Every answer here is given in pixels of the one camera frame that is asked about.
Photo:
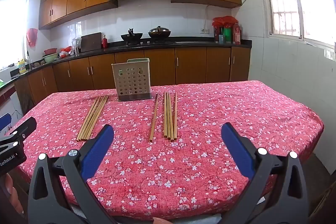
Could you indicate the red and white bag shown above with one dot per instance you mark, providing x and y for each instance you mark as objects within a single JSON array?
[{"x": 65, "y": 52}]

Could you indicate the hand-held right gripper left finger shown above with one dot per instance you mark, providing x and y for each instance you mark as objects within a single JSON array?
[{"x": 97, "y": 153}]

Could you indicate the person's left hand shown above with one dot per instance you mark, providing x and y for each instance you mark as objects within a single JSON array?
[{"x": 11, "y": 195}]

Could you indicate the small grey-blue box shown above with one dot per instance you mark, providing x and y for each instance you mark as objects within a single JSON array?
[{"x": 221, "y": 38}]

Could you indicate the beige perforated utensil holder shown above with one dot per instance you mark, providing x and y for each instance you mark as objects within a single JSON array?
[{"x": 132, "y": 82}]

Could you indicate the yellow dish soap bottle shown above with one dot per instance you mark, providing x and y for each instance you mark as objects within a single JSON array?
[{"x": 22, "y": 66}]

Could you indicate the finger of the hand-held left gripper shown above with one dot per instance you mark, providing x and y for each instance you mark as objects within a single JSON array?
[
  {"x": 4, "y": 121},
  {"x": 25, "y": 127}
]

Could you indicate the metal faucet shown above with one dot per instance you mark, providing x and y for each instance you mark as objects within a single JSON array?
[{"x": 29, "y": 58}]

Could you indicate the red bowl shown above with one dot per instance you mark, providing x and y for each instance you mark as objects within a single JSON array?
[{"x": 50, "y": 51}]

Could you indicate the tall red bottle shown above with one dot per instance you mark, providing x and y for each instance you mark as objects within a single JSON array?
[{"x": 236, "y": 34}]

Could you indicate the dark cutting board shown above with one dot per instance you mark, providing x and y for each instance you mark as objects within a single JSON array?
[{"x": 91, "y": 42}]

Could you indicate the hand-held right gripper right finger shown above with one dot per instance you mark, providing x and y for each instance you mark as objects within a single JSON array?
[{"x": 237, "y": 150}]

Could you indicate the black wok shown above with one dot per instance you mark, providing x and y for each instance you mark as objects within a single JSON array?
[{"x": 131, "y": 36}]

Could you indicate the person's right hand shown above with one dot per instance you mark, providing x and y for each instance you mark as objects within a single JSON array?
[{"x": 161, "y": 220}]

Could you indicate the black gas stove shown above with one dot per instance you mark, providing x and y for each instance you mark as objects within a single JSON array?
[{"x": 147, "y": 44}]

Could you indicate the green canister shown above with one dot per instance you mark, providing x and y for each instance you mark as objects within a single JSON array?
[{"x": 227, "y": 35}]

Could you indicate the black pot with lid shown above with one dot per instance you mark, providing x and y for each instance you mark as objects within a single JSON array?
[{"x": 159, "y": 33}]

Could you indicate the black kitchen countertop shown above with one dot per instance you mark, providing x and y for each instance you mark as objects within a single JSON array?
[{"x": 189, "y": 44}]

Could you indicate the wooden base cabinets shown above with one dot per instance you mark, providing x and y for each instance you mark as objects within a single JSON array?
[{"x": 157, "y": 66}]

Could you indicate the white wall socket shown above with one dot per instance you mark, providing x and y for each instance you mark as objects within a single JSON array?
[{"x": 205, "y": 30}]

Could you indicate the crumpled red plastic bag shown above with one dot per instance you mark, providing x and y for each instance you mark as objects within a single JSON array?
[{"x": 225, "y": 21}]

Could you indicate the glass jar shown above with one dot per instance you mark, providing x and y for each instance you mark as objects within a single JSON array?
[{"x": 76, "y": 45}]

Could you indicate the hanging red plastic bag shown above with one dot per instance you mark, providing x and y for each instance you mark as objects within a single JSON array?
[{"x": 32, "y": 37}]

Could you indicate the small bright window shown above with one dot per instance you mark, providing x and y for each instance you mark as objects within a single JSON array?
[{"x": 13, "y": 29}]

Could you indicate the green basin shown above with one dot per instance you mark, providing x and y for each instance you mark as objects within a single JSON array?
[{"x": 50, "y": 58}]

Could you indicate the dark red container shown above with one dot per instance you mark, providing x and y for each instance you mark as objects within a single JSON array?
[{"x": 217, "y": 34}]

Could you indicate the red floral tablecloth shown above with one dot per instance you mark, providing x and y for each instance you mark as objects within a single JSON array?
[{"x": 183, "y": 166}]

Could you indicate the small red bottle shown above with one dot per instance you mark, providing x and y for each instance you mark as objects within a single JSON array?
[{"x": 105, "y": 42}]

